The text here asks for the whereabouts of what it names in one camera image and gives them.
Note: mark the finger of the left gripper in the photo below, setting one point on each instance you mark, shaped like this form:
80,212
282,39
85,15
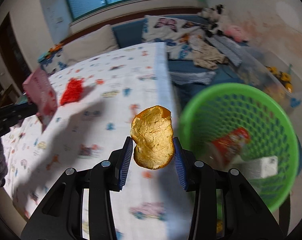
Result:
10,115

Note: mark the butterfly print pillow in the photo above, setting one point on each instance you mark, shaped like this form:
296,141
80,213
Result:
174,32

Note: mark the red foam fruit net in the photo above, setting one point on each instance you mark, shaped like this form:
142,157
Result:
73,92

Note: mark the pink paper box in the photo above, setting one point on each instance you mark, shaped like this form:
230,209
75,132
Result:
40,91

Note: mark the white cartoon print tablecloth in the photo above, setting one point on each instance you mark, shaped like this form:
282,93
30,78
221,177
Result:
152,204

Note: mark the beige crumpled clothing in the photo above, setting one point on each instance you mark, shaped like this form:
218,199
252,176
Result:
204,55

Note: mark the blue white patterned cloth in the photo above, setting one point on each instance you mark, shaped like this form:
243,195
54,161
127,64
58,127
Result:
228,47

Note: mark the green plastic trash basket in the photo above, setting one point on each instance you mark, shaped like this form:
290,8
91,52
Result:
231,122

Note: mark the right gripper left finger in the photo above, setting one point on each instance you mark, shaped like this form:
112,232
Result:
59,214

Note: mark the black white cow plush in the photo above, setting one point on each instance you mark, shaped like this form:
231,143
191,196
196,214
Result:
218,19

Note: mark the beige cushion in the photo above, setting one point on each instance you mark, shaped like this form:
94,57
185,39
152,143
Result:
93,44

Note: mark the clear plastic toy bin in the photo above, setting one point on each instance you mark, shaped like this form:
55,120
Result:
253,72

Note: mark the red cartoon paper cup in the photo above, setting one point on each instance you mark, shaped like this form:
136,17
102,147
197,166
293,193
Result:
230,145

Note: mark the yellow wrapper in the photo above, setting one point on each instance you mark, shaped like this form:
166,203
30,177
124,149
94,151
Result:
152,132

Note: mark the yellow toy excavator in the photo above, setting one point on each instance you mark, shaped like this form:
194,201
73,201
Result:
283,77

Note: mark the pink round plush toy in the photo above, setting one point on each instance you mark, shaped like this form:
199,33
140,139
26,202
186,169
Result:
237,33

